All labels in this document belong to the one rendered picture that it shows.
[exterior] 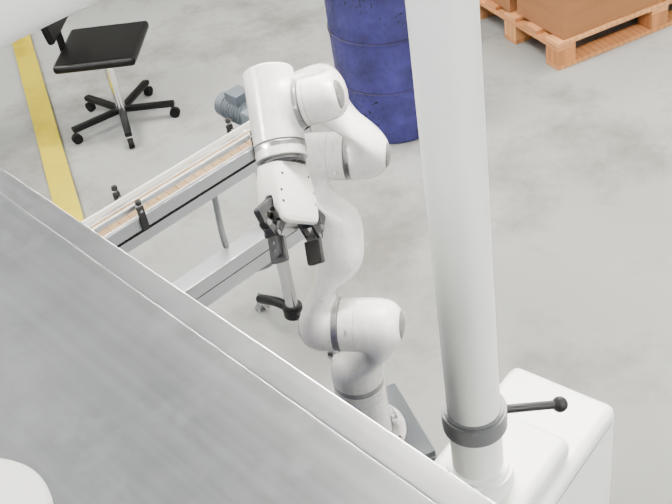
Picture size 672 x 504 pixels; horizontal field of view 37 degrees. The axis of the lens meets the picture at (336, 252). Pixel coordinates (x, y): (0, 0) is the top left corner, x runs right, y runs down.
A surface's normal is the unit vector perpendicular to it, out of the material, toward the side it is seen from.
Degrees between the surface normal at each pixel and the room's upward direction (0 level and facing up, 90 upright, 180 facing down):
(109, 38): 0
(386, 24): 90
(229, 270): 90
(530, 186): 0
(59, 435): 0
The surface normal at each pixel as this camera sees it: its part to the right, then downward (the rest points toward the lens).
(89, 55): -0.14, -0.77
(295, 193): 0.78, -0.19
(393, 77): 0.04, 0.62
